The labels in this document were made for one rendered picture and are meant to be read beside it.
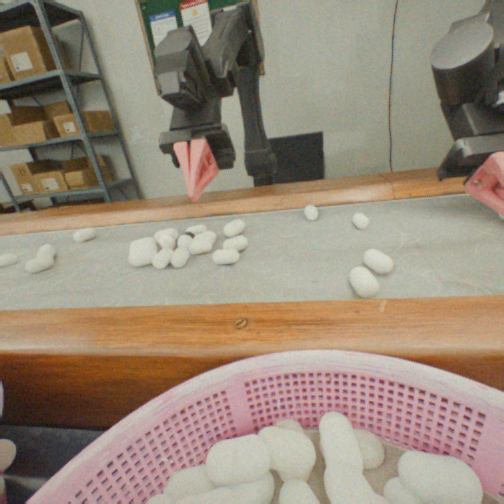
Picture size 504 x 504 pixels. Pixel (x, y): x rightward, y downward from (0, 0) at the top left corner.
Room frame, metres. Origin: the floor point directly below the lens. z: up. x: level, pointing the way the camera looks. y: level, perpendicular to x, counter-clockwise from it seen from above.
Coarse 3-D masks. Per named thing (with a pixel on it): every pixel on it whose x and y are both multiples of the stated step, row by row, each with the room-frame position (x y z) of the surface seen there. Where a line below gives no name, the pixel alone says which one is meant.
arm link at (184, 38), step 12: (168, 36) 0.47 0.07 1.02; (180, 36) 0.46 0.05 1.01; (192, 36) 0.47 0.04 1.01; (156, 48) 0.46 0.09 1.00; (168, 48) 0.45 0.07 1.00; (180, 48) 0.44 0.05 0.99; (192, 48) 0.44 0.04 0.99; (204, 60) 0.50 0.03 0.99; (228, 60) 0.55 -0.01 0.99; (204, 72) 0.47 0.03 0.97; (216, 72) 0.52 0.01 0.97; (228, 72) 0.53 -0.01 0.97; (204, 84) 0.47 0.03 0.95; (216, 84) 0.53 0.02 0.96; (228, 84) 0.52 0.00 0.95; (228, 96) 0.54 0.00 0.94
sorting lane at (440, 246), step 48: (0, 240) 0.57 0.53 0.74; (48, 240) 0.52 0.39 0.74; (96, 240) 0.47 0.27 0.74; (288, 240) 0.34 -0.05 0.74; (336, 240) 0.32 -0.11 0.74; (384, 240) 0.30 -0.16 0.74; (432, 240) 0.28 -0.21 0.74; (480, 240) 0.26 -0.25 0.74; (0, 288) 0.33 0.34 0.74; (48, 288) 0.31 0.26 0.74; (96, 288) 0.29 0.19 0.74; (144, 288) 0.27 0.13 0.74; (192, 288) 0.26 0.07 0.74; (240, 288) 0.24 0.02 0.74; (288, 288) 0.23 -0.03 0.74; (336, 288) 0.22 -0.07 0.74; (384, 288) 0.21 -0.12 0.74; (432, 288) 0.19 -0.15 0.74; (480, 288) 0.19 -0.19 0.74
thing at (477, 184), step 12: (492, 156) 0.30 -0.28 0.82; (480, 168) 0.31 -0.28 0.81; (492, 168) 0.30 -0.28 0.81; (468, 180) 0.33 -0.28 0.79; (480, 180) 0.32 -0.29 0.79; (492, 180) 0.31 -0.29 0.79; (468, 192) 0.33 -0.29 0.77; (480, 192) 0.32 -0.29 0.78; (492, 192) 0.31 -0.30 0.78; (492, 204) 0.30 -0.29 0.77
